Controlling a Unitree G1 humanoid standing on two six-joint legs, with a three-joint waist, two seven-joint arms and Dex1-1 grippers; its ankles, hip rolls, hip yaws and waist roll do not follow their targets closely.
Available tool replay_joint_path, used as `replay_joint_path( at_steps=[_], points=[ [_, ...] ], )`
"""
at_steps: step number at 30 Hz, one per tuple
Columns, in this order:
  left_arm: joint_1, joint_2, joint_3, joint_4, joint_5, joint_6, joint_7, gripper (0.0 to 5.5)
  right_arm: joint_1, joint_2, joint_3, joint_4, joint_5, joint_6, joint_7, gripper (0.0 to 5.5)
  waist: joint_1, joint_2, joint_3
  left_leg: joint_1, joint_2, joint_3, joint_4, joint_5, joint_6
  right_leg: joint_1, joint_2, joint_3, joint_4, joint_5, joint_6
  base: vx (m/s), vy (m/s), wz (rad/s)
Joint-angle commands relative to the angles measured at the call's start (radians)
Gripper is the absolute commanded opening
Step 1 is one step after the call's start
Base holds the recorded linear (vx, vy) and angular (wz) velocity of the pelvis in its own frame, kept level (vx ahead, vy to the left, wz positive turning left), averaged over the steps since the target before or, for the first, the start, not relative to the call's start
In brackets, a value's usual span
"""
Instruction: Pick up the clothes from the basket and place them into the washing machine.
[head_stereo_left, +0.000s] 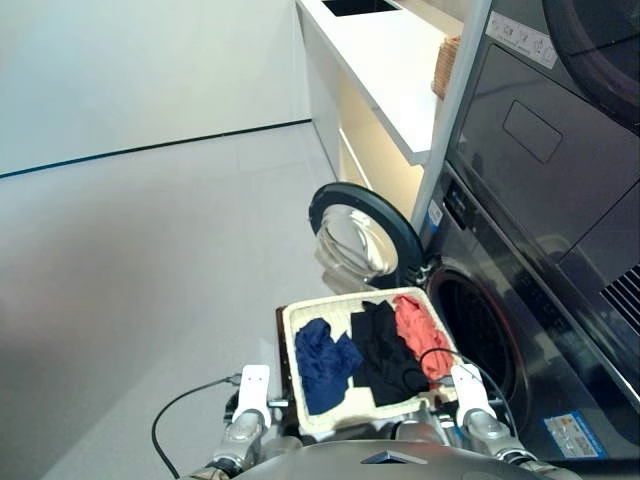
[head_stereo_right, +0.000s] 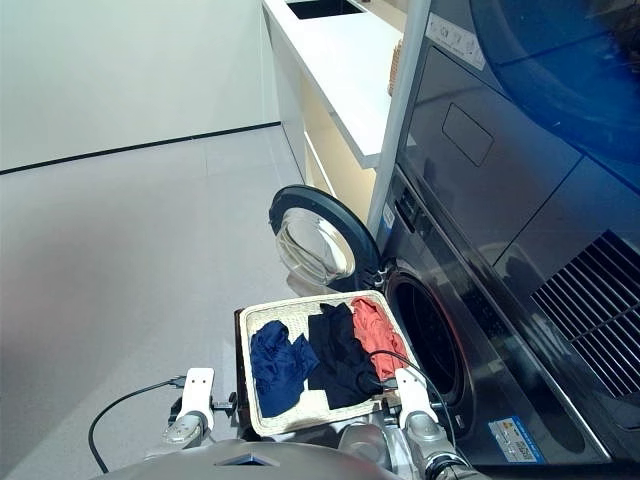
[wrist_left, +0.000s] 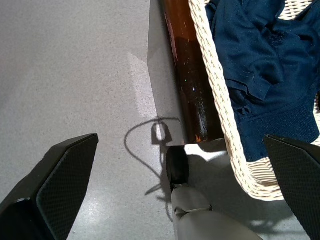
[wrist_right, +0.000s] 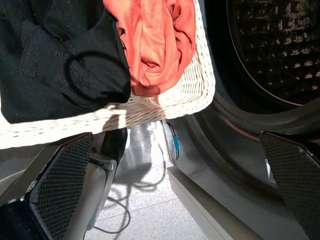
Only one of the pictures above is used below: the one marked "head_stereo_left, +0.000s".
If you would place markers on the small blue energy label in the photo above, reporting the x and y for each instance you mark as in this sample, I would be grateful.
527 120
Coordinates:
435 212

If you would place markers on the white shelf cabinet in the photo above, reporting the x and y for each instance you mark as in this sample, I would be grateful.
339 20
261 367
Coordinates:
380 60

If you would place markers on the pale woven laundry basket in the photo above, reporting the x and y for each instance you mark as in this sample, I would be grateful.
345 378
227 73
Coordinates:
320 305

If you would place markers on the small tan woven basket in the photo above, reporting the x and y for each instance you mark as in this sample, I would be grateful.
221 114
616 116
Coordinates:
445 70

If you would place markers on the coral red garment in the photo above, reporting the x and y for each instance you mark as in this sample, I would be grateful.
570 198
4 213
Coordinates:
415 330

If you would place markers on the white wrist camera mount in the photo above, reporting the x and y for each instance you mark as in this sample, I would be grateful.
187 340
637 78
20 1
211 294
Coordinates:
252 390
470 395

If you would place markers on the large blue washer label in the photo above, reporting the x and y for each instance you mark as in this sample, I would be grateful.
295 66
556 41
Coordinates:
575 435

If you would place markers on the grey stacked dryer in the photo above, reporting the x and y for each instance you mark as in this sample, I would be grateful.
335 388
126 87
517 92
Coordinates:
540 200

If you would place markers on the navy blue garment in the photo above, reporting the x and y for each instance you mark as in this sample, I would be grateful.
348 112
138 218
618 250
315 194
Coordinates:
325 365

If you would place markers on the round glass washer door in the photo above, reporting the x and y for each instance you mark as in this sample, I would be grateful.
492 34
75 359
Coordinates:
350 190

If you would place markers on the black garment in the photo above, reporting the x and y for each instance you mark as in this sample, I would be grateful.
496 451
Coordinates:
380 350

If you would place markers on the white instruction label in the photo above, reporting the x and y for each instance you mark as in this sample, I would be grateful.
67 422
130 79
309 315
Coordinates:
522 40

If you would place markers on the silver robot torso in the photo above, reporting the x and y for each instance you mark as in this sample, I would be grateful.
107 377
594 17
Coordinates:
350 460

